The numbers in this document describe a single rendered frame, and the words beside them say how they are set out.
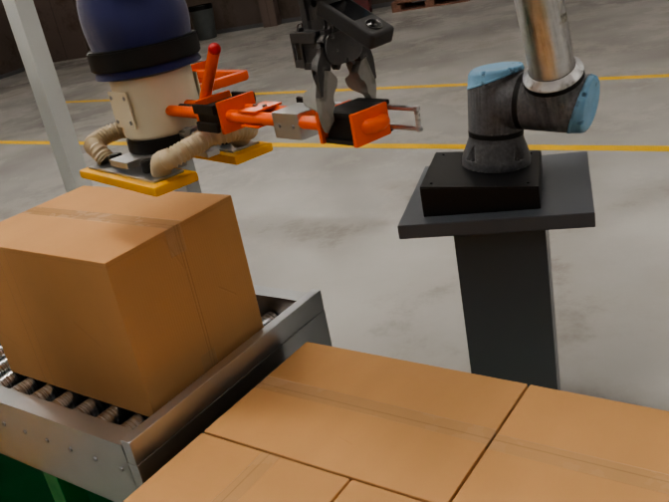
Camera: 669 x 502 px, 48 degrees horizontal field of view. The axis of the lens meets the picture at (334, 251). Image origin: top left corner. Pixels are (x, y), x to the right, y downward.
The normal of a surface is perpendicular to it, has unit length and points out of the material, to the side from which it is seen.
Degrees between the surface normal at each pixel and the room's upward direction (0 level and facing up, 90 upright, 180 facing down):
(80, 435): 90
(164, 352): 90
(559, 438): 0
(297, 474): 0
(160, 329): 90
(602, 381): 0
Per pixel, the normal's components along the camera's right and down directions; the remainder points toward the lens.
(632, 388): -0.18, -0.90
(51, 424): -0.55, 0.41
